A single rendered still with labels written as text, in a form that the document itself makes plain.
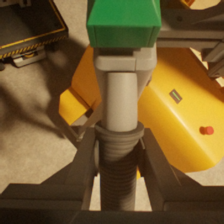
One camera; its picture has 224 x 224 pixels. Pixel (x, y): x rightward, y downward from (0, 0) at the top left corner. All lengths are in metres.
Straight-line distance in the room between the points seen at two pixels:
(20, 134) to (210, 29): 1.46
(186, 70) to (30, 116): 1.23
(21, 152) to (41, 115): 0.33
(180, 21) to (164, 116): 0.60
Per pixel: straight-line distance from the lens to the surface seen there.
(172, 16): 0.19
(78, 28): 1.91
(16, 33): 1.47
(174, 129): 0.78
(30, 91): 1.59
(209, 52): 0.23
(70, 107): 1.17
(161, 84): 0.76
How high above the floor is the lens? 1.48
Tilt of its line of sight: 70 degrees down
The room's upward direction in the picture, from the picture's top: 52 degrees clockwise
